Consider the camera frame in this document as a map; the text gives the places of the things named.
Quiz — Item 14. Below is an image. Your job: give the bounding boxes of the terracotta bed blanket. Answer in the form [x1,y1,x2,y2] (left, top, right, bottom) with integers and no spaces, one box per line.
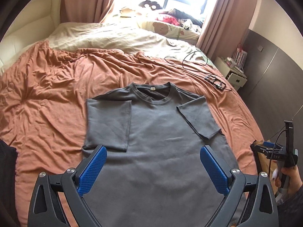
[1,42,262,226]

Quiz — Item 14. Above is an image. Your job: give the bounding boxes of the person's right hand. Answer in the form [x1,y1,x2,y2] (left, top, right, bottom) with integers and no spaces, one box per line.
[272,166,302,197]

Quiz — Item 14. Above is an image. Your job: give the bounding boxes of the grey t-shirt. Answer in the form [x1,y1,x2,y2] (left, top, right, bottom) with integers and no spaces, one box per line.
[82,83,238,226]

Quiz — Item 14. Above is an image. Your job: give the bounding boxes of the dark grey wardrobe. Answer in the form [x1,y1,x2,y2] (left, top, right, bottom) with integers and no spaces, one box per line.
[239,30,302,147]

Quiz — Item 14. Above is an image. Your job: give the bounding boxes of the cream bed sheet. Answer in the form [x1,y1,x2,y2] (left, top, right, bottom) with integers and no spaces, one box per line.
[0,21,209,76]

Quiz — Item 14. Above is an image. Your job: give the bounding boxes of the white bedside drawer cabinet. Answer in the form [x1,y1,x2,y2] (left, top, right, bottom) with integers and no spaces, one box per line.
[214,57,247,91]

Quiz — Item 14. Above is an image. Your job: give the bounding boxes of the pile of clothes by window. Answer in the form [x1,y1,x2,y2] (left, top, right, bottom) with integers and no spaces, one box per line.
[159,8,203,27]

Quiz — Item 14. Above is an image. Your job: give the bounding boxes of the bear print pillow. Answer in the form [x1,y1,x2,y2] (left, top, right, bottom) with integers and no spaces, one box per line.
[137,21,200,43]

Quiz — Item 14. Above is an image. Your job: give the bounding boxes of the black metal frame rack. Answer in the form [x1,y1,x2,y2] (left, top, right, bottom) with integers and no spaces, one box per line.
[204,75,226,91]

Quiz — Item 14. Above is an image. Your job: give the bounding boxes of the striped paper bag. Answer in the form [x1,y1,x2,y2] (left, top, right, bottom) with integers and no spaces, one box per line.
[232,43,248,68]

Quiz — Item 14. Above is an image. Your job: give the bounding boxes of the cream padded headboard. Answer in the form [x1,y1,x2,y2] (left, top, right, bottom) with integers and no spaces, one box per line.
[1,0,61,74]

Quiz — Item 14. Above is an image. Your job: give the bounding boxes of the black cable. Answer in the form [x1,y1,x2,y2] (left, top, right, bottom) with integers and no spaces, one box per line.
[164,50,233,92]

